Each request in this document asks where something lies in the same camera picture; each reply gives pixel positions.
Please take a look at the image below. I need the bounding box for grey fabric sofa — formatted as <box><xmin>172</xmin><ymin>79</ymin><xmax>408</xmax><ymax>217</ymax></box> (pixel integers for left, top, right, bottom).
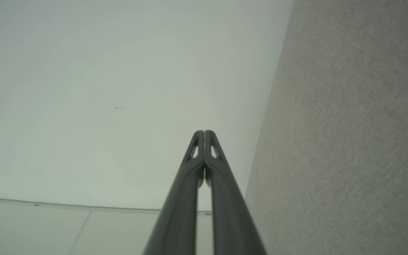
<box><xmin>245</xmin><ymin>0</ymin><xmax>408</xmax><ymax>255</ymax></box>

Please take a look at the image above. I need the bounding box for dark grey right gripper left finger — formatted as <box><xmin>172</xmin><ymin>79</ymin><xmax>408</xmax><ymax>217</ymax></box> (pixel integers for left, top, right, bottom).
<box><xmin>143</xmin><ymin>130</ymin><xmax>205</xmax><ymax>255</ymax></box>

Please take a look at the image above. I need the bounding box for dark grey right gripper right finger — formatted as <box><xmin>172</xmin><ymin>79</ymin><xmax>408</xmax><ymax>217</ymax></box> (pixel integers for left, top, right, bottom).
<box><xmin>204</xmin><ymin>130</ymin><xmax>267</xmax><ymax>255</ymax></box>

